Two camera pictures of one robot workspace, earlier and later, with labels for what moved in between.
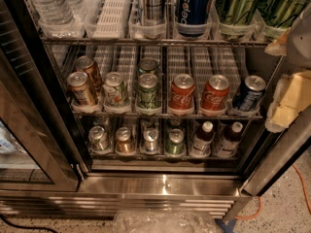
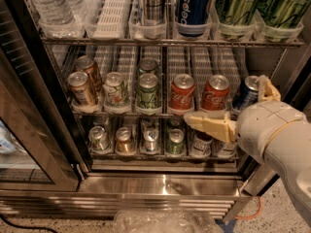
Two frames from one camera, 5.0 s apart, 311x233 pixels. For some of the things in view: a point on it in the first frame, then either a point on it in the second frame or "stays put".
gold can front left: (78, 82) stays put
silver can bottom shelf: (151, 139) stays put
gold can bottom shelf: (123, 141) stays put
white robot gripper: (300, 44) → (266, 126)
